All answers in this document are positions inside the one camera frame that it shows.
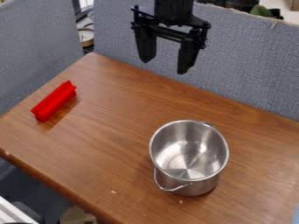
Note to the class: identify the red rectangular block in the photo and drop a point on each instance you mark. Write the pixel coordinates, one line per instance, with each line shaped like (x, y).
(53, 101)

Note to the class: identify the stainless steel metal pot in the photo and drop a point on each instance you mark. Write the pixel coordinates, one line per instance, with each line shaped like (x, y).
(189, 153)

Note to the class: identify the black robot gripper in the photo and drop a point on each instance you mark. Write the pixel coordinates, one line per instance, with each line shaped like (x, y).
(169, 20)

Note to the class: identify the grey fabric partition left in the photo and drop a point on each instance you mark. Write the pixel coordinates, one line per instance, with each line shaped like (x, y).
(39, 46)

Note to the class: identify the green object behind partition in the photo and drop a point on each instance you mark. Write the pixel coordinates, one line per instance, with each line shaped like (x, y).
(259, 10)

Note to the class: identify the grey fabric partition back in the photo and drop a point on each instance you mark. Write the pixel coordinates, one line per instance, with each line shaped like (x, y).
(248, 64)

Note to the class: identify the grey fabric partition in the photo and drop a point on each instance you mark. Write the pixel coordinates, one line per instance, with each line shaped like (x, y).
(39, 46)
(248, 64)

